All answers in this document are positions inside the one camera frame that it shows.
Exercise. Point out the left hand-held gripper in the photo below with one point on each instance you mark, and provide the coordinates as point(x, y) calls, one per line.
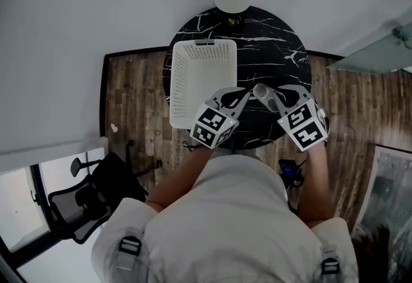
point(212, 127)

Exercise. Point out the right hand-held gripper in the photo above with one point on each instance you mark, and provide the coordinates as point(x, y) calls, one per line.
point(304, 127)

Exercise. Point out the clear glass cup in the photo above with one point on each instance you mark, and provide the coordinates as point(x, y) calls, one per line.
point(265, 96)

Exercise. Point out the white perforated plastic basket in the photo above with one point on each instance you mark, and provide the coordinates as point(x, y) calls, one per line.
point(202, 82)

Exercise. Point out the person's right forearm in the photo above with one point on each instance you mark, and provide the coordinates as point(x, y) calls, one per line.
point(315, 185)

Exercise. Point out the person's left forearm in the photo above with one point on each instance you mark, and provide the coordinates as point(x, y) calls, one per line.
point(180, 178)

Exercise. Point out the frosted glass door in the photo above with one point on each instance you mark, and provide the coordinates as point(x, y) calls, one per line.
point(373, 56)

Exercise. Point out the white paper scrap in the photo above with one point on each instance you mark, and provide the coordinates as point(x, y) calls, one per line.
point(114, 128)

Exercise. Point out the person's white shirt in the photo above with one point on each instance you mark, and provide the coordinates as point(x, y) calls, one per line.
point(225, 227)

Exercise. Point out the grey framed picture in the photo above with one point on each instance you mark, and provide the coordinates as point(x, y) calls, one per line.
point(386, 195)

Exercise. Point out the black mesh office chair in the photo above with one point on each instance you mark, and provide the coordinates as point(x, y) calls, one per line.
point(96, 191)

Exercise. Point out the black framed window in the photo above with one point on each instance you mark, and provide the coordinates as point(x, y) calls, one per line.
point(19, 211)

